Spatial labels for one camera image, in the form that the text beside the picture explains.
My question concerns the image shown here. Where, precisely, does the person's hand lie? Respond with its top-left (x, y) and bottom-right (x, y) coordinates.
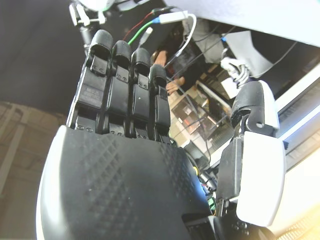
top-left (219, 56), bottom-right (251, 87)

